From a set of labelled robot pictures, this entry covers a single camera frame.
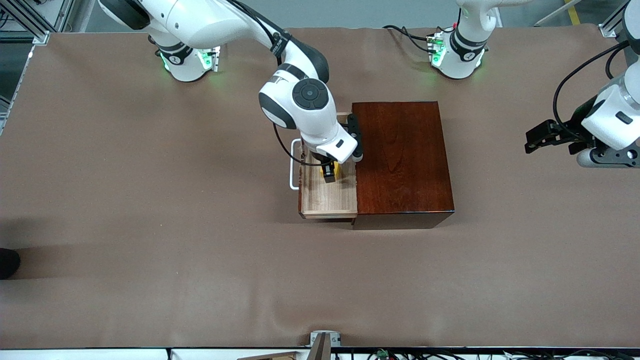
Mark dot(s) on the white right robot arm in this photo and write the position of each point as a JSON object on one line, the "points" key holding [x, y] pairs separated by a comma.
{"points": [[200, 20]]}

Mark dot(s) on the aluminium frame profile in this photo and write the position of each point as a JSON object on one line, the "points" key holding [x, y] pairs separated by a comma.
{"points": [[40, 36], [607, 31]]}

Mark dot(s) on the brown table mat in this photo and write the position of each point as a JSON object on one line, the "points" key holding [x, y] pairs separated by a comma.
{"points": [[200, 300]]}

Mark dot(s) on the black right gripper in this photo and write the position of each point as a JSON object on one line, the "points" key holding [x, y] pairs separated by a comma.
{"points": [[327, 169]]}

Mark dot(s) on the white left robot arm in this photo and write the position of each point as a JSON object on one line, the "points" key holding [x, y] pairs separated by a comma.
{"points": [[462, 55]]}

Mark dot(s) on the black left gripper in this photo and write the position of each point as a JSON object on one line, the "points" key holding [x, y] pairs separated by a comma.
{"points": [[573, 131]]}

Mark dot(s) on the dark wooden cabinet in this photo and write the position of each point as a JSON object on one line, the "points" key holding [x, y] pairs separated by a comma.
{"points": [[400, 165]]}

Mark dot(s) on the metal camera pole bracket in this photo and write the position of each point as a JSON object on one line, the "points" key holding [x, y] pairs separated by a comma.
{"points": [[325, 339]]}

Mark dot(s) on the small green connector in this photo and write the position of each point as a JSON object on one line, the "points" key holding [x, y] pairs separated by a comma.
{"points": [[382, 354]]}

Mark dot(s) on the black round object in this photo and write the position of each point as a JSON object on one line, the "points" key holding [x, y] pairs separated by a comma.
{"points": [[6, 263]]}

